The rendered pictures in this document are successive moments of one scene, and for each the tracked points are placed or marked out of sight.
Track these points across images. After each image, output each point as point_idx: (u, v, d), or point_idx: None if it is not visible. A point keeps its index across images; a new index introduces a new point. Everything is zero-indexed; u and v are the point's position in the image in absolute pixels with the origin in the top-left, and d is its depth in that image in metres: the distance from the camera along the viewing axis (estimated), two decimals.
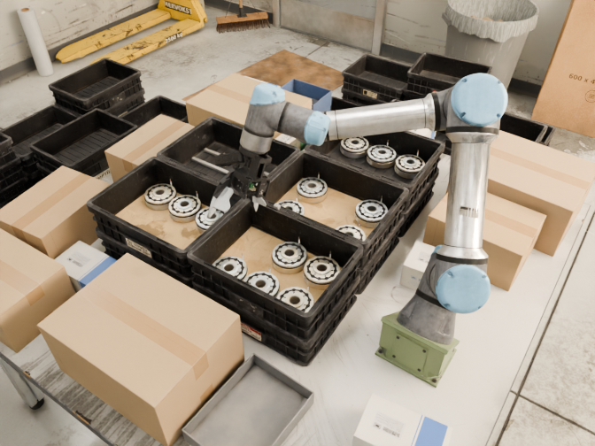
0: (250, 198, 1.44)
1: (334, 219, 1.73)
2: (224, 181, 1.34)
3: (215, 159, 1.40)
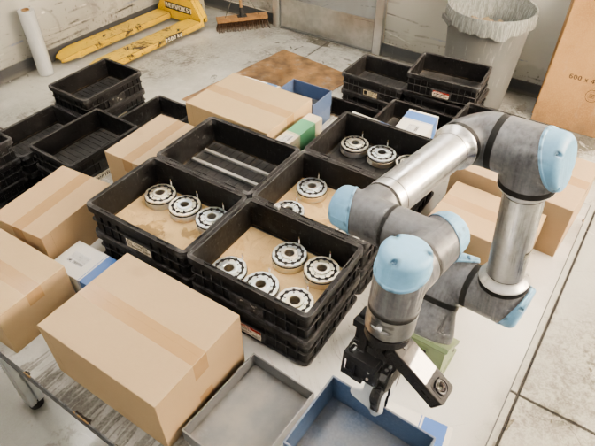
0: (382, 402, 0.91)
1: None
2: None
3: (446, 383, 0.84)
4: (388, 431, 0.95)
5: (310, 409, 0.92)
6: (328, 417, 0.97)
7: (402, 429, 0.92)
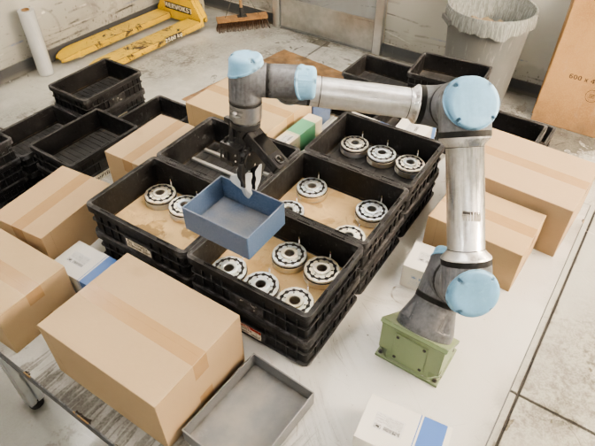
0: (250, 184, 1.34)
1: (334, 219, 1.73)
2: None
3: (286, 160, 1.27)
4: (258, 211, 1.39)
5: (202, 191, 1.35)
6: (220, 205, 1.41)
7: (266, 204, 1.36)
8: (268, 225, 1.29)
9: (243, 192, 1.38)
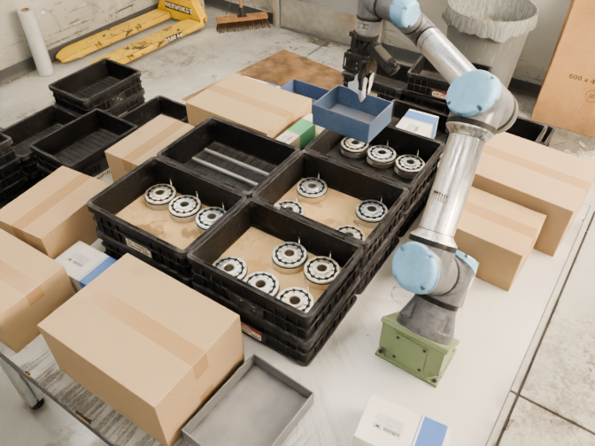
0: (364, 88, 1.70)
1: (334, 219, 1.73)
2: None
3: (397, 66, 1.63)
4: (368, 113, 1.74)
5: (326, 95, 1.70)
6: (336, 109, 1.76)
7: (375, 106, 1.71)
8: (382, 118, 1.64)
9: (356, 97, 1.73)
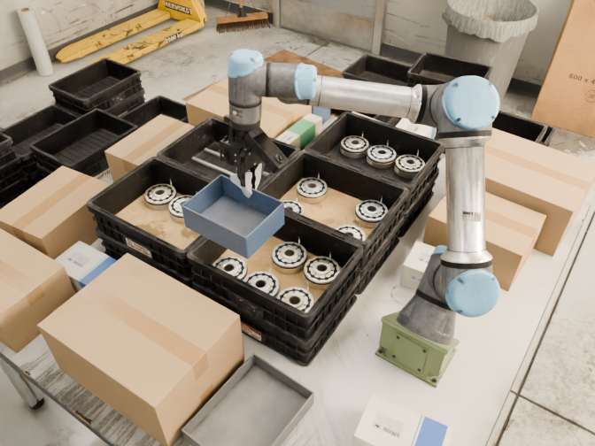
0: (250, 183, 1.34)
1: (334, 219, 1.73)
2: None
3: (286, 160, 1.27)
4: (258, 211, 1.39)
5: (202, 190, 1.35)
6: (220, 204, 1.41)
7: (265, 204, 1.35)
8: (267, 224, 1.28)
9: (243, 192, 1.38)
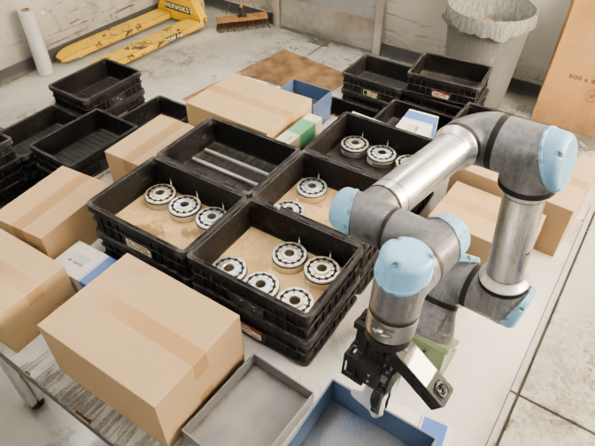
0: None
1: None
2: None
3: (446, 385, 0.84)
4: (389, 433, 0.95)
5: (310, 412, 0.92)
6: (328, 420, 0.97)
7: (403, 431, 0.92)
8: None
9: (366, 406, 0.95)
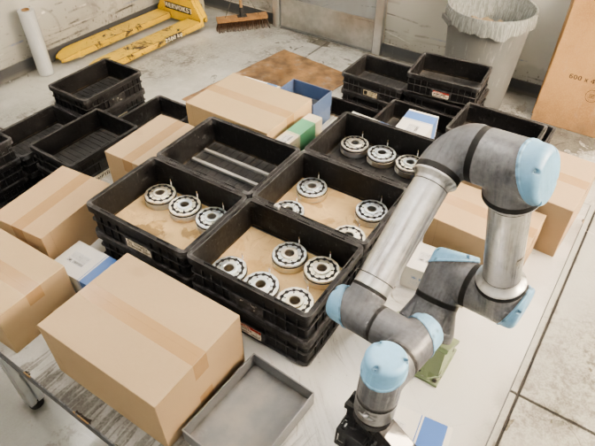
0: None
1: (334, 219, 1.73)
2: None
3: None
4: None
5: None
6: None
7: None
8: None
9: None
